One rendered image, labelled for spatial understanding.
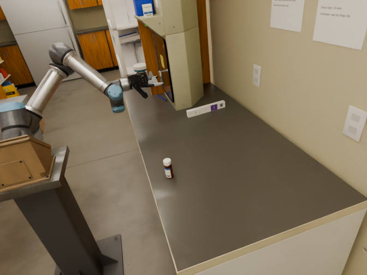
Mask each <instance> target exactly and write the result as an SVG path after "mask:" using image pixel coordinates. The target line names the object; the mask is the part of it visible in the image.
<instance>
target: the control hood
mask: <svg viewBox="0 0 367 275"><path fill-rule="evenodd" d="M134 17H135V18H136V19H137V20H139V21H140V22H142V23H144V24H145V25H147V26H148V27H149V28H150V29H152V30H153V31H154V32H156V33H157V34H159V35H161V36H164V35H165V31H164V23H163V16H161V15H157V14H153V16H148V17H144V16H136V15H134Z"/></svg>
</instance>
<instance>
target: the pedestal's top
mask: <svg viewBox="0 0 367 275"><path fill-rule="evenodd" d="M69 151H70V150H69V148H68V146H67V145H66V146H62V147H58V148H53V149H51V155H53V156H56V158H55V163H54V167H53V170H52V174H51V178H50V180H46V181H42V182H38V183H34V184H30V185H27V186H24V187H20V188H16V189H12V190H8V191H5V192H1V193H0V202H2V201H7V200H11V199H15V198H19V197H22V196H26V195H30V194H34V193H38V192H42V191H45V190H49V189H53V188H57V187H61V186H62V183H63V179H64V174H65V170H66V166H67V161H68V156H69Z"/></svg>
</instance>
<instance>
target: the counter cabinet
mask: <svg viewBox="0 0 367 275"><path fill-rule="evenodd" d="M366 210H367V208H365V209H363V210H360V211H358V212H355V213H352V214H350V215H347V216H345V217H342V218H340V219H337V220H334V221H332V222H329V223H326V224H324V225H321V226H319V227H316V228H314V229H311V230H308V231H306V232H303V233H301V234H298V235H295V236H293V237H290V238H288V239H285V240H283V241H280V242H277V243H274V244H272V245H269V246H267V247H264V248H262V249H259V250H257V251H254V252H252V253H249V254H246V255H243V256H241V257H238V258H236V259H233V260H231V261H228V262H225V263H223V264H220V265H217V266H215V267H212V268H210V269H207V270H205V271H202V272H199V273H197V274H194V275H341V274H342V272H343V270H344V267H345V264H346V261H347V259H348V256H349V254H350V251H351V249H352V246H353V244H354V240H355V239H356V236H357V233H358V230H359V228H360V225H361V223H362V220H363V218H364V215H365V212H366Z"/></svg>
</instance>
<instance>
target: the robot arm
mask: <svg viewBox="0 0 367 275"><path fill-rule="evenodd" d="M49 56H50V58H51V62H50V63H49V65H48V69H49V71H48V72H47V73H46V75H45V77H44V78H43V80H42V81H41V83H40V84H39V86H38V88H37V89H36V91H35V92H34V93H33V95H32V96H31V98H30V100H29V101H28V103H27V104H26V105H25V104H24V103H22V102H17V101H14V102H8V103H3V104H0V126H1V132H2V137H1V140H6V139H10V138H15V137H18V136H23V135H30V136H32V137H33V135H34V134H35V133H37V132H38V130H39V128H40V121H41V120H42V118H43V116H42V112H43V111H44V109H45V107H46V106H47V104H48V102H49V101H50V99H51V98H52V96H53V94H54V93H55V92H56V90H57V88H58V86H59V85H60V83H61V82H62V80H63V79H66V78H67V77H68V76H69V75H72V74H73V73H74V72H77V73H78V74H79V75H80V76H82V77H83V78H84V79H85V80H87V81H88V82H89V83H90V84H92V85H93V86H95V88H97V89H98V90H100V91H101V92H102V93H103V94H105V95H106V96H107V97H108V98H109V100H110V104H111V108H112V110H113V112H114V113H120V112H123V111H125V105H124V103H123V92H124V91H129V90H130V89H132V86H133V87H134V88H135V89H136V90H137V91H138V92H139V93H140V94H141V96H142V97H143V98H145V99H146V98H147V97H148V95H147V93H146V92H144V91H143V90H142V89H141V87H142V88H143V87H155V86H159V85H162V84H163V82H158V81H157V78H158V76H153V74H152V72H151V71H150V72H149V75H148V76H147V74H146V72H145V71H140V72H137V73H136V74H133V75H127V76H128V78H125V79H119V80H115V81H109V80H108V79H106V78H105V77H104V76H103V75H102V74H100V73H99V72H97V71H96V70H95V69H94V68H92V67H91V66H90V65H89V64H87V63H86V62H85V61H84V60H82V59H81V58H80V57H79V56H77V55H76V52H75V51H74V50H73V49H72V48H70V47H69V46H68V45H66V44H64V43H54V44H52V45H51V46H50V48H49Z"/></svg>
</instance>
